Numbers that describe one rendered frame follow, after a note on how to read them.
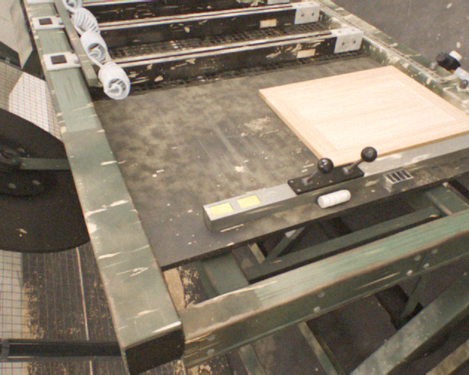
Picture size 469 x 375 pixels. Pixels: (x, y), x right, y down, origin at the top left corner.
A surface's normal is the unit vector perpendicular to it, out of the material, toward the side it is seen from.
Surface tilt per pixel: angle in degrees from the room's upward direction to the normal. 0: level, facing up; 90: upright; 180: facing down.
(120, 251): 52
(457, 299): 0
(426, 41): 0
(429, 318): 0
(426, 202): 38
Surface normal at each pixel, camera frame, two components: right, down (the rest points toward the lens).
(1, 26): 0.32, 0.73
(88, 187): 0.06, -0.75
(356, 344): -0.68, -0.27
